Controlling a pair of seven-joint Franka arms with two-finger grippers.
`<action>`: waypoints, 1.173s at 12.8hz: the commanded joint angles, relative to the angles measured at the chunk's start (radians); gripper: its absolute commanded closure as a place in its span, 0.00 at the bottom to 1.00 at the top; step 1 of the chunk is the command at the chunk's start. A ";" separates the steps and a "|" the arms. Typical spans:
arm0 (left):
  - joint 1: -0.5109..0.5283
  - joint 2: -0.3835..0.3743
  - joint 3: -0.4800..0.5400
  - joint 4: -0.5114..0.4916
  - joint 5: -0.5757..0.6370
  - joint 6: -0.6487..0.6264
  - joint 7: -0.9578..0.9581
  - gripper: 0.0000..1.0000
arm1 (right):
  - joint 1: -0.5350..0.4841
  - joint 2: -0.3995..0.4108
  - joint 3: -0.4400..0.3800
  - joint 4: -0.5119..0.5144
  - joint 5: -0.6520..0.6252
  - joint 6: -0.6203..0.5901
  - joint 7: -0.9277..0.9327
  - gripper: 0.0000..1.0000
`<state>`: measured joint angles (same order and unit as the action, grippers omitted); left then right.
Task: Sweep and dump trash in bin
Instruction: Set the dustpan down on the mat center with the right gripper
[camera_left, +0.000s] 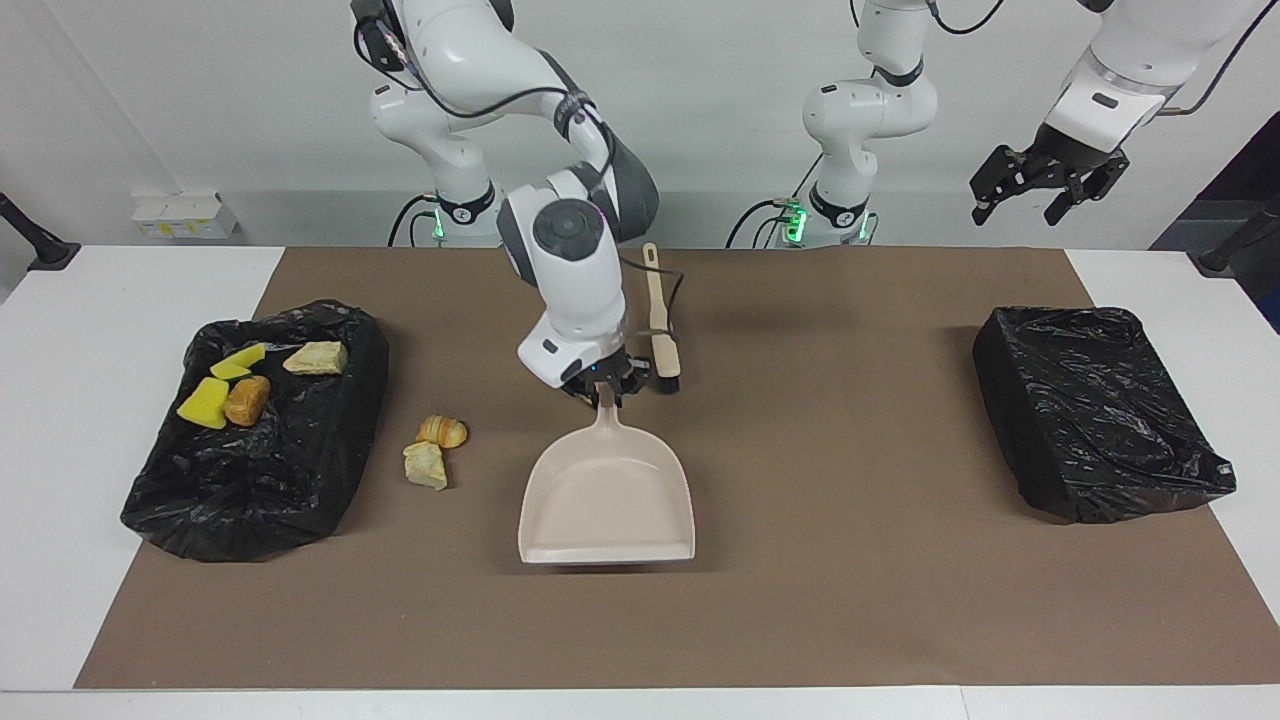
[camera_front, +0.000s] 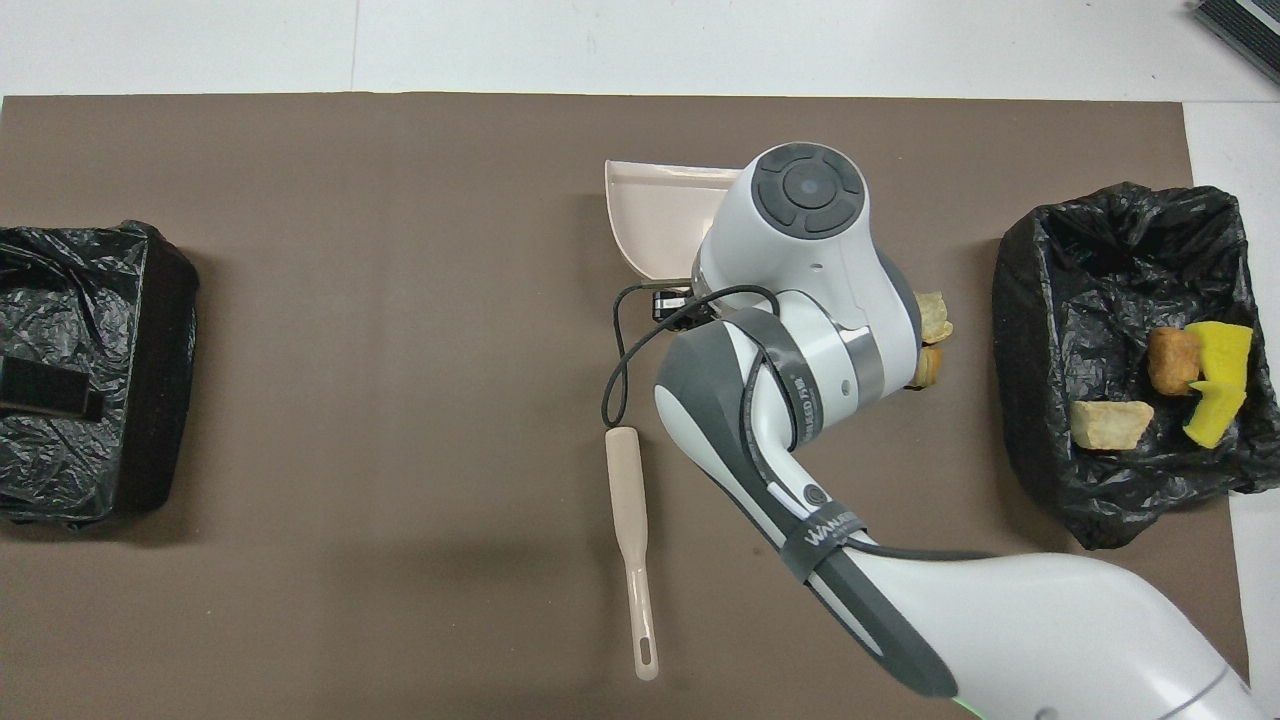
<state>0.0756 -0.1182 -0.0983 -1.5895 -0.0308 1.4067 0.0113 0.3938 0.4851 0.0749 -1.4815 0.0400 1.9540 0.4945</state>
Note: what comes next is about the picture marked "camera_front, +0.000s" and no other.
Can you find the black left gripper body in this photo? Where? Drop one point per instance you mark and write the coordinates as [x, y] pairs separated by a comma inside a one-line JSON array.
[[50, 392]]

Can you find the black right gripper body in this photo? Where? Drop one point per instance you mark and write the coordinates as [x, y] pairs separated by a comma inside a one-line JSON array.
[[680, 306]]

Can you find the beige plastic dustpan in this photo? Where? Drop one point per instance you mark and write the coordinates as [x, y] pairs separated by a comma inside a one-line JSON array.
[[655, 215]]

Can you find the croissant pastry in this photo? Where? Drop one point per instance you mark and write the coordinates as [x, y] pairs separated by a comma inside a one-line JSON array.
[[930, 366], [1110, 425]]

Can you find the pale torn bread piece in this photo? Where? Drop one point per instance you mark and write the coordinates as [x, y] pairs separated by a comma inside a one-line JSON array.
[[937, 318]]

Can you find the brown bread roll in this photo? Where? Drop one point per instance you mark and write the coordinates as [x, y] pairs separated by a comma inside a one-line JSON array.
[[1172, 362]]

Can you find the yellow sponge with green backing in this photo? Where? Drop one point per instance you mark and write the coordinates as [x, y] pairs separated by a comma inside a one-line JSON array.
[[1212, 420]]

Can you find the yellow sponge piece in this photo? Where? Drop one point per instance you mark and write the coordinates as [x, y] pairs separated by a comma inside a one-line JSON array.
[[1225, 350]]

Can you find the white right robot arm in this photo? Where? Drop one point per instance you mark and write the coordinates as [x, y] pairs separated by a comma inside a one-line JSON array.
[[800, 250]]

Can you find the black bag-lined trash bin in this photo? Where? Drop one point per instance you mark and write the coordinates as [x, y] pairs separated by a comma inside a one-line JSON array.
[[60, 480], [1080, 300]]

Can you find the brown table mat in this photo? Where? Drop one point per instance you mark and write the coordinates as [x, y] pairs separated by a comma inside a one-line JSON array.
[[400, 170]]

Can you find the dark ribbed device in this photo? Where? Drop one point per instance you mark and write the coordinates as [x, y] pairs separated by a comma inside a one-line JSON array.
[[1250, 20]]

